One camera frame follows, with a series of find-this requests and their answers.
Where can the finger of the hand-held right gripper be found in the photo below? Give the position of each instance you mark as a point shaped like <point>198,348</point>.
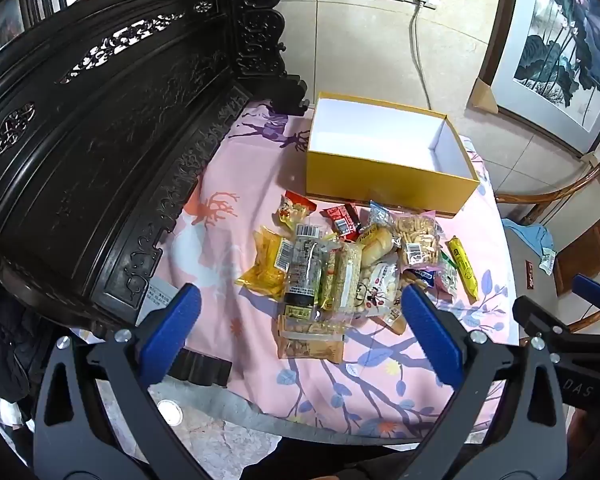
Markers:
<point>592,287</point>
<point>530,311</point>

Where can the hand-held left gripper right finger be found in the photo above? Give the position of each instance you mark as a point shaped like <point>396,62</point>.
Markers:
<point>430,335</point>

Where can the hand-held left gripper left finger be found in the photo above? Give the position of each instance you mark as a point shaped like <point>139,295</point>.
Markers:
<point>172,332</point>

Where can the green white candy packet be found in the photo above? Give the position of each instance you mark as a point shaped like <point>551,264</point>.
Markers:
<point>449,277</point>

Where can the white bean packet with cartoon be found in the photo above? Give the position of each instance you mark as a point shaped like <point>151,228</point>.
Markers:
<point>380,285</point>

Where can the clear cracker stick packet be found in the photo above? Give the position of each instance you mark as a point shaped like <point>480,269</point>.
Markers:
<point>417,235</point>

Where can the yellow cracker bar packet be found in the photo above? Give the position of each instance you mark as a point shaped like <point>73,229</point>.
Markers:
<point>340,280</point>

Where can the bread roll packet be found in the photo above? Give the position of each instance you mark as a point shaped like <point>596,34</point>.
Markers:
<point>375,245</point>

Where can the brown nut packet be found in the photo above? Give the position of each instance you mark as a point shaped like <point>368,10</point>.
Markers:
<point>307,342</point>

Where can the clear packet with black label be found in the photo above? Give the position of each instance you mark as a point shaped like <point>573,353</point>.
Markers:
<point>305,270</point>

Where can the dark red snack packet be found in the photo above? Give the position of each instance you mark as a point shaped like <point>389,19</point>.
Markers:
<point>342,217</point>

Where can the yellow cardboard box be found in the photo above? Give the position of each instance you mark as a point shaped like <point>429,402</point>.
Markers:
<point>380,180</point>

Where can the small red tag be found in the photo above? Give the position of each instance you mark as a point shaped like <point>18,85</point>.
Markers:
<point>529,275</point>

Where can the orange snack packet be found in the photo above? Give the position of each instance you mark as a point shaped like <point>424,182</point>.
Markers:
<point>392,322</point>

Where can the black block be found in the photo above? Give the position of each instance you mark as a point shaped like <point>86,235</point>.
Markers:
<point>202,367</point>

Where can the small green white packet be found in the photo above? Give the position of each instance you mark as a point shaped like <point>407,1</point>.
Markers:
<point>547,260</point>

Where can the light blue cloth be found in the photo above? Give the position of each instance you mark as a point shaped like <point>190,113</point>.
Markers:
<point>530,237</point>

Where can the yellow stick packet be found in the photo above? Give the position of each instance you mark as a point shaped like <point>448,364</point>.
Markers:
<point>462,265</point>

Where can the round white disc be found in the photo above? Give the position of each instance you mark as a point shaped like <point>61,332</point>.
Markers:
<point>170,412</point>

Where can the yellow snack packet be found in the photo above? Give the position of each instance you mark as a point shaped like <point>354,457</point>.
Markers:
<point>262,265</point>

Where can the pink printed cloth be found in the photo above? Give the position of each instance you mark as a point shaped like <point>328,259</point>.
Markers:
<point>240,195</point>

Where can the black jacket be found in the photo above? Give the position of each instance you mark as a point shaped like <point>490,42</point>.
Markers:
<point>5,340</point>

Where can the red-top mixed nut packet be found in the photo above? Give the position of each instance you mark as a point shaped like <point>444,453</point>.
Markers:
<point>292,210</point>

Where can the carved dark wooden bench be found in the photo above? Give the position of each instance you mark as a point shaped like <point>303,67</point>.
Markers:
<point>105,135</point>

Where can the cardboard corner protector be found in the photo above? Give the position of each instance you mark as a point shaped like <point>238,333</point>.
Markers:
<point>484,97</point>

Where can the framed lotus painting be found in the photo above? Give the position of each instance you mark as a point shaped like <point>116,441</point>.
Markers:
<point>555,35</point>

